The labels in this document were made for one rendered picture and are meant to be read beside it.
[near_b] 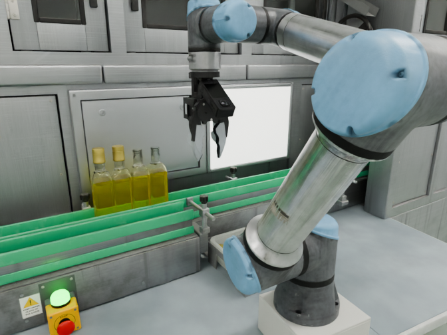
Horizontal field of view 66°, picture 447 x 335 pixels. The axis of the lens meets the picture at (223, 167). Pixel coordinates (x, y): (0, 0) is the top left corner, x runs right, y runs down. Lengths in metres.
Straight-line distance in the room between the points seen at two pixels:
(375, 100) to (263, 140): 1.11
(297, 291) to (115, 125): 0.76
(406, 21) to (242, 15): 0.93
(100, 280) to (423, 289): 0.94
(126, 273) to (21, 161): 0.47
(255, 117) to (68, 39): 0.74
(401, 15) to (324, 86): 1.16
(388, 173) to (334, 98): 1.18
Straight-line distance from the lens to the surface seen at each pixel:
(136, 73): 1.20
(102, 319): 1.04
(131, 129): 1.21
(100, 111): 1.17
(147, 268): 1.07
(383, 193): 1.62
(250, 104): 1.41
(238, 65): 1.38
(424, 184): 1.86
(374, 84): 0.40
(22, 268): 1.01
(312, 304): 0.81
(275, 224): 0.59
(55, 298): 0.98
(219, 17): 0.71
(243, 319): 0.99
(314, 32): 0.69
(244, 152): 1.44
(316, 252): 0.74
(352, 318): 0.88
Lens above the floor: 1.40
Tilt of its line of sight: 17 degrees down
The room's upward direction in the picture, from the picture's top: straight up
